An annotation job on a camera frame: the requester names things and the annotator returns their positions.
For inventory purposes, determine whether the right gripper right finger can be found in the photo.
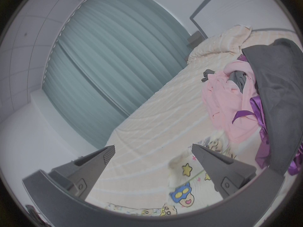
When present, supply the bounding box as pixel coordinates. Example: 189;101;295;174
192;144;257;200

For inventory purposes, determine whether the blue-green curtain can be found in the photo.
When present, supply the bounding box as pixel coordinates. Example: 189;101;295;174
42;0;193;151

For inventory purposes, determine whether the grey bedside table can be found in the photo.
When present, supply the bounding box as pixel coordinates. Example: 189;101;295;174
187;31;203;49

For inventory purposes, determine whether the bed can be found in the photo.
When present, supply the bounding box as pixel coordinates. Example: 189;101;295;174
86;0;303;218

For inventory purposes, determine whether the dark grey garment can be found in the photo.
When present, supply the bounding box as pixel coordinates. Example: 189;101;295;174
201;69;248;94

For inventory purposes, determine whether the pale pink pillow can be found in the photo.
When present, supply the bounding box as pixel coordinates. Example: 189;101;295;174
187;25;252;64

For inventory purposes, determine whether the black garment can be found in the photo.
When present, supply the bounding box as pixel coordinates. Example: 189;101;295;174
241;38;303;176

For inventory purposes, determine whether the pink garment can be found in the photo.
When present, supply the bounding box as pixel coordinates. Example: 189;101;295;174
201;60;264;144

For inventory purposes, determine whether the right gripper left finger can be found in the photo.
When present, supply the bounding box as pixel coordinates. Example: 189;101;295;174
48;145;116;200

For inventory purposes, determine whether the white printed pyjama top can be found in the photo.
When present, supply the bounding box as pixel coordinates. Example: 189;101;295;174
104;130;237;218

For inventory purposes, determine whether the purple satin garment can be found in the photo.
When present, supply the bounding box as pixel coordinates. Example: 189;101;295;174
232;53;303;175

